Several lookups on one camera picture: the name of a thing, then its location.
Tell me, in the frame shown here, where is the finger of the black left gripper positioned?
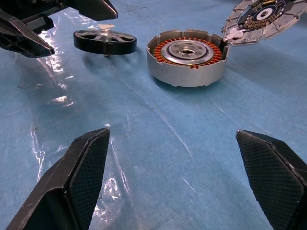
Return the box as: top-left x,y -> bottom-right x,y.
69,0 -> 118,22
0,6 -> 56,58

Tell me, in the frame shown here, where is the black spoked motor rotor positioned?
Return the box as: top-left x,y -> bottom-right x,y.
73,28 -> 138,58

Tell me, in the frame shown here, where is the blue table cloth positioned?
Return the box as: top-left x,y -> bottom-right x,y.
0,0 -> 307,230

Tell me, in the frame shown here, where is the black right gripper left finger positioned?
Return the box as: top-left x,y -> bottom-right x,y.
5,127 -> 111,230

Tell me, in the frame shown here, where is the white round cap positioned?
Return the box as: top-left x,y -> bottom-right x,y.
220,0 -> 307,47

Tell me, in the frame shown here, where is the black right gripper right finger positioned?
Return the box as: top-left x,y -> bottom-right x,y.
236,129 -> 307,230

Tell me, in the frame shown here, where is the silver motor stator housing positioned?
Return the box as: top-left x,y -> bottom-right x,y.
146,28 -> 230,88

